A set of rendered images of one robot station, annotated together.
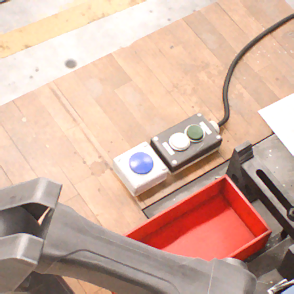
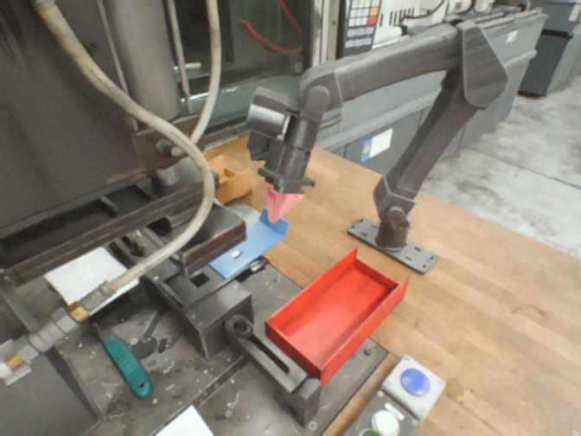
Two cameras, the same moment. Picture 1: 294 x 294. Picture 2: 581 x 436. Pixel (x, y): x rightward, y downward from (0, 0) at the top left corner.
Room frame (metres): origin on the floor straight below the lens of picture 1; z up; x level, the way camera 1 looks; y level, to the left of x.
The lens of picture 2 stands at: (0.90, -0.19, 1.44)
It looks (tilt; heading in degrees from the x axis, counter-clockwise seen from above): 38 degrees down; 176
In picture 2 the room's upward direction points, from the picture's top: straight up
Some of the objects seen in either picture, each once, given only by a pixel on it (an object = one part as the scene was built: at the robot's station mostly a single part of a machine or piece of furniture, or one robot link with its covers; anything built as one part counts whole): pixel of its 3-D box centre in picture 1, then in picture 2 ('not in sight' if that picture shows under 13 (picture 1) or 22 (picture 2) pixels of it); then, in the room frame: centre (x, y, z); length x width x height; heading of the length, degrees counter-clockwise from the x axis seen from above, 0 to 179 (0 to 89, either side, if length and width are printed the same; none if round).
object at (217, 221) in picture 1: (182, 248); (340, 308); (0.52, -0.08, 0.93); 0.25 x 0.12 x 0.06; 132
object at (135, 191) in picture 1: (139, 172); (410, 392); (0.66, 0.01, 0.90); 0.07 x 0.07 x 0.06; 42
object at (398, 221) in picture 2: not in sight; (394, 208); (0.33, 0.06, 1.00); 0.09 x 0.06 x 0.06; 175
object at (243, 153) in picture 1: (248, 172); (295, 390); (0.66, -0.17, 0.95); 0.06 x 0.03 x 0.09; 42
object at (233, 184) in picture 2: not in sight; (198, 191); (0.13, -0.38, 0.93); 0.25 x 0.13 x 0.08; 132
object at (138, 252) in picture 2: not in sight; (130, 250); (0.37, -0.48, 0.95); 0.15 x 0.03 x 0.10; 42
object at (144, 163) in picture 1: (140, 164); (414, 383); (0.66, 0.01, 0.93); 0.04 x 0.04 x 0.02
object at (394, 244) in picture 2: not in sight; (392, 231); (0.33, 0.07, 0.94); 0.20 x 0.07 x 0.08; 42
